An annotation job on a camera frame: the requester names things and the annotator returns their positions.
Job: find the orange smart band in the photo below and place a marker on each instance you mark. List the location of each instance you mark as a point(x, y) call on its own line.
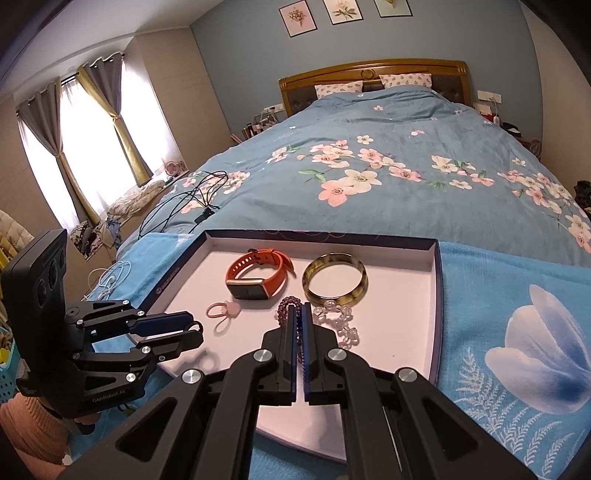
point(272, 281)

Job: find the pile of dark clothes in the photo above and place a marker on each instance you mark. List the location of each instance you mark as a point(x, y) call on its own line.
point(582, 194)

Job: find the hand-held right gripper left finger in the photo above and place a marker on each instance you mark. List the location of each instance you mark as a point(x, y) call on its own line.
point(292, 332)

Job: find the bedside bottles and clutter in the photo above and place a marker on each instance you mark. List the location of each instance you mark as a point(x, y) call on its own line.
point(256, 127)

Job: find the framed white flower picture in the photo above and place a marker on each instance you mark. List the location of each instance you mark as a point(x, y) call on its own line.
point(340, 10)

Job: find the framed pink flower picture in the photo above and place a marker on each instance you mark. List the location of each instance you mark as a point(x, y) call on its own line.
point(297, 17)

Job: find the person's left forearm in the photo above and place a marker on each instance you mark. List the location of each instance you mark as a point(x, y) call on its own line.
point(27, 429)

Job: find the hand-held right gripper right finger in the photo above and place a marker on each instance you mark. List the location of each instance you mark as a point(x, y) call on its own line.
point(306, 364)

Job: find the white patterned pillow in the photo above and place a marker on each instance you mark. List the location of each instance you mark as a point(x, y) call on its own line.
point(406, 80)
point(339, 88)

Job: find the bedside table clutter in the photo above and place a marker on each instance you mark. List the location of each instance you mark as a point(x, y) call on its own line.
point(508, 124)

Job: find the dark patterned cloth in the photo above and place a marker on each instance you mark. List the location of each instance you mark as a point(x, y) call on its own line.
point(85, 237)

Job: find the white wall socket panel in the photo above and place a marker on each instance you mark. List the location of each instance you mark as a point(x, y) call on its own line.
point(273, 107)
point(489, 96)

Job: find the olive yellow bangle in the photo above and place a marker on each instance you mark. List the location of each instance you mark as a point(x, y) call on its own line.
point(358, 286)

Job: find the blue floral duvet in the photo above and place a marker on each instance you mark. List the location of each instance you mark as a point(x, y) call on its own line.
point(392, 134)

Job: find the crumpled light bedding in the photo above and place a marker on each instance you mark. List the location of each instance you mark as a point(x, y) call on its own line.
point(136, 198)

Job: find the wooden headboard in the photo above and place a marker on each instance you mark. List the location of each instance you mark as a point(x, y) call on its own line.
point(323, 74)

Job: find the dark blue shallow box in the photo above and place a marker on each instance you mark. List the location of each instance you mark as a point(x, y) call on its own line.
point(397, 295)

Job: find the small pink fan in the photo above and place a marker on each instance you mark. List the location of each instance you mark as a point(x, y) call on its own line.
point(172, 168)

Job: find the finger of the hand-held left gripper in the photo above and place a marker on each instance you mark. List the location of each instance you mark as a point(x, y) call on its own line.
point(184, 341)
point(161, 321)

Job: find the blue plastic basket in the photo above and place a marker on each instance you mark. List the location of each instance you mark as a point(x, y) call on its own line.
point(9, 364)

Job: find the grey and olive curtain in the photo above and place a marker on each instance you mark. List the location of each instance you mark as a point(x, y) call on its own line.
point(108, 87)
point(44, 129)

